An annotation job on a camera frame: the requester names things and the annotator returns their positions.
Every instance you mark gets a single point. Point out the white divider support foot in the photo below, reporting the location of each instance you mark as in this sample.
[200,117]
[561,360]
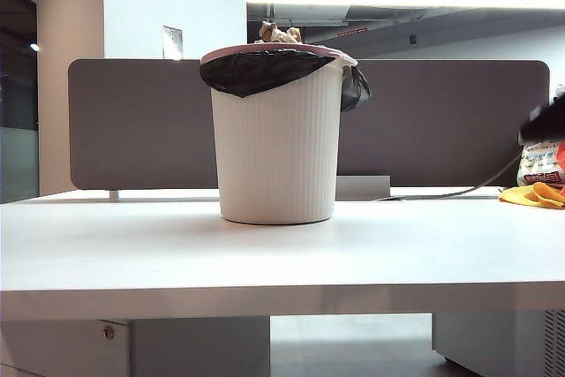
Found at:
[114,194]

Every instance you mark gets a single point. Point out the large brown paper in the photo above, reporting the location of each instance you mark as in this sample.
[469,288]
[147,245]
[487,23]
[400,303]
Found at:
[276,33]

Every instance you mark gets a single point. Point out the white ribbed trash can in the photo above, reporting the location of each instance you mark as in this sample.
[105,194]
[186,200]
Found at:
[278,152]

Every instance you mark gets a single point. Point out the grey divider clamp bracket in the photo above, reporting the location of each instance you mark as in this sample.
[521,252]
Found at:
[366,187]

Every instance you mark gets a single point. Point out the yellow cloth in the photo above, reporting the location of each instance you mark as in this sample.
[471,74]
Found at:
[514,196]

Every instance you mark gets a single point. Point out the round silver drawer lock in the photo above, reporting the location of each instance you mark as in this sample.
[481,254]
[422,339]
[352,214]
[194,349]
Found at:
[106,332]

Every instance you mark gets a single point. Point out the white cabinet with vent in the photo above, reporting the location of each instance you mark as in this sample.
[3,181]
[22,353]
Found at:
[494,341]

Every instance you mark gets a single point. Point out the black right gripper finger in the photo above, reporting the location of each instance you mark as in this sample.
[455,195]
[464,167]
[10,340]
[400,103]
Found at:
[545,121]

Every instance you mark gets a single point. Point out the dark framed glass partition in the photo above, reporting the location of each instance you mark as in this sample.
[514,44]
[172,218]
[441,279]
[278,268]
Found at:
[17,107]

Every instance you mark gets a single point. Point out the white printed snack bag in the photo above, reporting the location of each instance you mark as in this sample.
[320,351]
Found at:
[540,160]

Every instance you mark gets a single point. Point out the grey desk divider panel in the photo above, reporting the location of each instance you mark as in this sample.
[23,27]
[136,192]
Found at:
[145,130]

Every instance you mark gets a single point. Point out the white wall notice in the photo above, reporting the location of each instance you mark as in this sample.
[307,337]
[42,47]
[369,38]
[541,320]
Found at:
[172,41]

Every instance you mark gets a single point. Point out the small round wall light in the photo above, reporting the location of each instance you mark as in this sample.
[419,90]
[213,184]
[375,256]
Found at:
[34,47]

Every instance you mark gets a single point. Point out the black plastic trash bag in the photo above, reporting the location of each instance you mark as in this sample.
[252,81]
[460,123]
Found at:
[256,72]

